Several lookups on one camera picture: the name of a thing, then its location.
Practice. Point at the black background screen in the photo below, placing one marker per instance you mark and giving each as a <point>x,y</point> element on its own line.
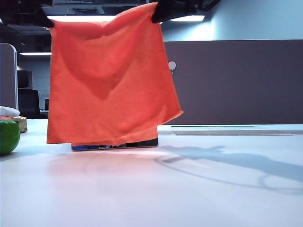
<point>24,79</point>

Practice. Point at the long ceiling light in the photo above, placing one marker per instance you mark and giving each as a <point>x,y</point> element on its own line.
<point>189,18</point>

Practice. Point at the box under cloth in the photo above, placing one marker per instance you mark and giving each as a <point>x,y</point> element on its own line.
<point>142,143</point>

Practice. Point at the narrow grey partition panel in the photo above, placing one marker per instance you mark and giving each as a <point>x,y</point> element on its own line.
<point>8,75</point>

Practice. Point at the orange microfibre cloth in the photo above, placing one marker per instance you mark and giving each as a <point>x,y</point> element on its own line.
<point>106,82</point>

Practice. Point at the short ceiling light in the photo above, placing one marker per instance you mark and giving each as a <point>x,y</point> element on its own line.
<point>35,54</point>

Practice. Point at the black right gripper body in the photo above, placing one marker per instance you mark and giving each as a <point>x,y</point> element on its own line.
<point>180,7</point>

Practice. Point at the dark background laptop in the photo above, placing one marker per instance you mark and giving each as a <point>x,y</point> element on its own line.
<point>47,104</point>

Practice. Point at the black office chair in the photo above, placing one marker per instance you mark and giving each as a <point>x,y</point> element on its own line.
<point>28,104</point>

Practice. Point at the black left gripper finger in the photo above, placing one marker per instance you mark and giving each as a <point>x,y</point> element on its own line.
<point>46,21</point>

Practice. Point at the gold tissue box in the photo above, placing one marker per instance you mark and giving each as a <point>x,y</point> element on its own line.
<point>21,125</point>

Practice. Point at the white tissue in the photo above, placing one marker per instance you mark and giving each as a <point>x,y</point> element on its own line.
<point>8,111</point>

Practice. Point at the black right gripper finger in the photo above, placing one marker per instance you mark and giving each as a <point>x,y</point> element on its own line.
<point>159,15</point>

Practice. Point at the green apple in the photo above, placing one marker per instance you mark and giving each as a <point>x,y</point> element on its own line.
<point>8,137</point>

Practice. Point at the round white partition hook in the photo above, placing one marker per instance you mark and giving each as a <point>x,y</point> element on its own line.
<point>172,65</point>

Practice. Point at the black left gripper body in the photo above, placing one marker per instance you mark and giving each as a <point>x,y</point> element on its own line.
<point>19,11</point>

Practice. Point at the wide grey partition panel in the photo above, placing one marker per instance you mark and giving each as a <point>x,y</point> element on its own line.
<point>236,82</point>

